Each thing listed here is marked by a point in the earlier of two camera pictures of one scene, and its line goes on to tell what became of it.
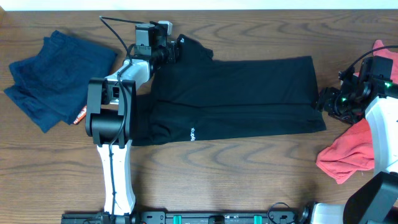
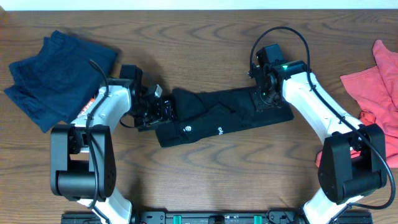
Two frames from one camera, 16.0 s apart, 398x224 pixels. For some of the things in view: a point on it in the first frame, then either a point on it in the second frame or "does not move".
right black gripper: (326, 102) → (259, 104)
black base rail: (190, 217) does not move
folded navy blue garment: (50, 87) does not move
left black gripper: (173, 57) → (158, 117)
